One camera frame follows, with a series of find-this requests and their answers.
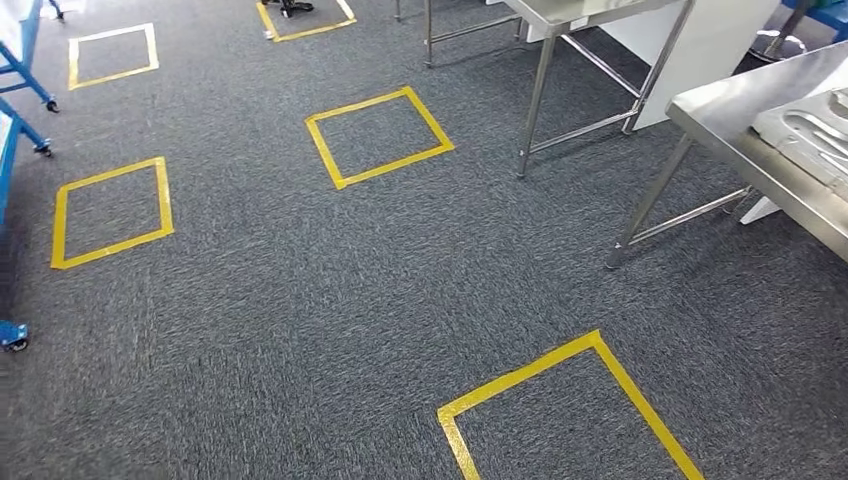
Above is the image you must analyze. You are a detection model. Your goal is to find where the stainless steel workbench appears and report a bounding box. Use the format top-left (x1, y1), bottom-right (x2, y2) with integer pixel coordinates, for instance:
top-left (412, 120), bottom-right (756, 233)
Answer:
top-left (604, 39), bottom-right (848, 271)
top-left (503, 0), bottom-right (697, 180)
top-left (394, 0), bottom-right (526, 69)

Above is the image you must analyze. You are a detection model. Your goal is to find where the yellow floor tape square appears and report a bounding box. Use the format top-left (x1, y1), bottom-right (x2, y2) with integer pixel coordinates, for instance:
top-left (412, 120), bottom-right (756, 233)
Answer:
top-left (51, 156), bottom-right (175, 271)
top-left (68, 23), bottom-right (160, 92)
top-left (304, 86), bottom-right (456, 191)
top-left (256, 0), bottom-right (358, 43)

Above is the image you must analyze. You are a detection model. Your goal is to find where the black stand base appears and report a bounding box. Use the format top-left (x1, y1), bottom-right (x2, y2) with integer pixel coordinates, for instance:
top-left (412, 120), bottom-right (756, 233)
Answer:
top-left (261, 0), bottom-right (316, 19)

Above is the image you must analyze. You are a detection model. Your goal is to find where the white partition panel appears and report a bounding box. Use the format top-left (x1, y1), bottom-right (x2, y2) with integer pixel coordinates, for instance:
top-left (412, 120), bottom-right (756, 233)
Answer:
top-left (599, 0), bottom-right (784, 227)

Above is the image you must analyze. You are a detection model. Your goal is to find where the aluminium fixture plate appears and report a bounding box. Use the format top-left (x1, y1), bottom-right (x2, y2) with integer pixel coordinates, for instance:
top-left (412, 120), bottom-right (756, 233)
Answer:
top-left (751, 86), bottom-right (848, 203)

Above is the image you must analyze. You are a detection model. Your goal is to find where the stanchion with chrome base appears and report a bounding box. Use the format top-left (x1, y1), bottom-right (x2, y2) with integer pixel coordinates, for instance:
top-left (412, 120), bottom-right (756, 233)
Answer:
top-left (748, 0), bottom-right (813, 66)

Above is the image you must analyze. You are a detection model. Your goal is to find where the blue rack on casters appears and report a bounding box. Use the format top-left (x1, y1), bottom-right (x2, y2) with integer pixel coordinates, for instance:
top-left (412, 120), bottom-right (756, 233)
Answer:
top-left (0, 95), bottom-right (56, 354)
top-left (0, 0), bottom-right (64, 115)

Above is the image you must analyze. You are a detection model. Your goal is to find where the blue metal frame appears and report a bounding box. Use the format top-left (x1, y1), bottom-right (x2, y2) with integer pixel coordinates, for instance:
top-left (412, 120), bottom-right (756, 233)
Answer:
top-left (781, 0), bottom-right (848, 44)

